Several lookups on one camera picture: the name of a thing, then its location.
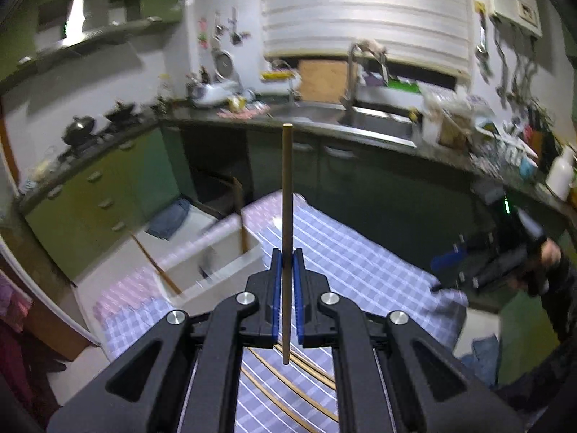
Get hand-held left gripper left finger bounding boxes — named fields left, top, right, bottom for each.
left=47, top=248, right=282, bottom=433

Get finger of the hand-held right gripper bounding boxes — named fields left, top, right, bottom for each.
left=430, top=274, right=479, bottom=295
left=430, top=249, right=468, bottom=273

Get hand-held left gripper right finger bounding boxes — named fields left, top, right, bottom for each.
left=293, top=248, right=526, bottom=433

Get white plastic utensil holder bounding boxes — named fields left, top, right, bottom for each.
left=155, top=214, right=264, bottom=310

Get person's right forearm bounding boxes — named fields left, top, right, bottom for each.
left=536, top=271, right=577, bottom=344

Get person's right hand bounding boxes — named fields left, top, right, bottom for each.
left=538, top=239, right=564, bottom=283

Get purple checked tablecloth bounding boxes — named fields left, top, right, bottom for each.
left=92, top=189, right=470, bottom=433

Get white plastic bottle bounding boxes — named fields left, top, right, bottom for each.
left=545, top=144, right=577, bottom=201

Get brown cardboard box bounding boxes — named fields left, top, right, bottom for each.
left=189, top=167, right=246, bottom=222

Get blue denim cloth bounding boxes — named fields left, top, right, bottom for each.
left=146, top=198, right=192, bottom=240

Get clear plastic bag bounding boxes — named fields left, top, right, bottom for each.
left=421, top=90, right=497, bottom=149

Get steel kitchen sink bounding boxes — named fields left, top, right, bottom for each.
left=270, top=101, right=422, bottom=145

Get green lower cabinets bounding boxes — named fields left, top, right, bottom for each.
left=20, top=124, right=190, bottom=280

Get tall steel faucet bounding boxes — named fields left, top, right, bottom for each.
left=340, top=40, right=391, bottom=109

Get small steel faucet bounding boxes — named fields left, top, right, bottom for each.
left=270, top=58, right=303, bottom=102

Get wooden cutting board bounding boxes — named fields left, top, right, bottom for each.
left=298, top=58, right=357, bottom=104

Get white rice cooker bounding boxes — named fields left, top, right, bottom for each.
left=189, top=49, right=239, bottom=109

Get black wok with lid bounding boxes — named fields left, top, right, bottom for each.
left=61, top=116, right=97, bottom=145

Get white window blind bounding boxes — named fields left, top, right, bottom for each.
left=261, top=0, right=472, bottom=77

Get steel range hood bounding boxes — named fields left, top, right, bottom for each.
left=18, top=0, right=181, bottom=64

